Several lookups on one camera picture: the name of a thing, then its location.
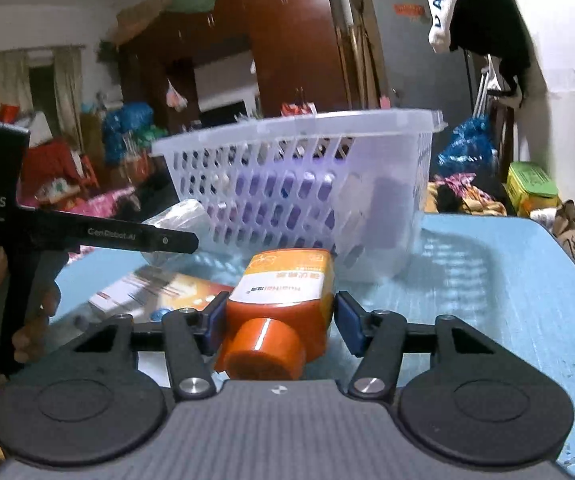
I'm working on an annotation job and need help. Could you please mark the white black hanging garment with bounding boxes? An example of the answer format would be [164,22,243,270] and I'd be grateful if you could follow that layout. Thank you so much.
[427,0,530,107]

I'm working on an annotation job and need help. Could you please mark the white plastic lattice basket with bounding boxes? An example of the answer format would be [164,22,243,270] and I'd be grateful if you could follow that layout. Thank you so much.
[152,108,446,283]

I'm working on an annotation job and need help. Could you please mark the orange bottle with cap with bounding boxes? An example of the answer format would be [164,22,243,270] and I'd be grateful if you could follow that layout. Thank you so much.
[214,248,335,380]

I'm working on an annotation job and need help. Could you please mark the pink floral bed cover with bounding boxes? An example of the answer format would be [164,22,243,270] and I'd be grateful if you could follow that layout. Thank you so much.
[0,184,139,267]

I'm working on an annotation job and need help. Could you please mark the black television screen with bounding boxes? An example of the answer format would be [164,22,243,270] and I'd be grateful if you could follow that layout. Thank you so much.
[199,101,248,128]

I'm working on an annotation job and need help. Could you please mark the blue plastic bags pile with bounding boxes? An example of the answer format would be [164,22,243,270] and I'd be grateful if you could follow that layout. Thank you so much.
[102,102,168,166]

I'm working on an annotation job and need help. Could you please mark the white orange medicine box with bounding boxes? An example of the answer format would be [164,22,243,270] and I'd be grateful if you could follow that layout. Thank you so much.
[89,266,233,323]

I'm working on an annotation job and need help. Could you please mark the red cloth covered chair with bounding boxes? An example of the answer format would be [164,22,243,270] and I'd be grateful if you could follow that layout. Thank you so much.
[19,139,100,205]

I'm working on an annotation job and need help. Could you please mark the clear plastic bag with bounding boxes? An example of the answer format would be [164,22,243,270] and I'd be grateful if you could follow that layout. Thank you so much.
[142,200,214,268]

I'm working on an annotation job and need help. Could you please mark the green yellow box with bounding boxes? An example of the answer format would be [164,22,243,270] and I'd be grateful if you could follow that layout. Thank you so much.
[505,162,560,218]

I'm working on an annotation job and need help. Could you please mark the beige window curtains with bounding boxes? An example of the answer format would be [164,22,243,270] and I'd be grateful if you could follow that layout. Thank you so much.
[0,46,83,150]

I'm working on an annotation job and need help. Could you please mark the grey metal door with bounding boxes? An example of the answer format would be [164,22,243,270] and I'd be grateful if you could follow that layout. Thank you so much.
[369,0,479,126]

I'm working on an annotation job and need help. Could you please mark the dark red wooden wardrobe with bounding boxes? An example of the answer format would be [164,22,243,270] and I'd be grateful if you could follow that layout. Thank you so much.
[118,0,353,129]

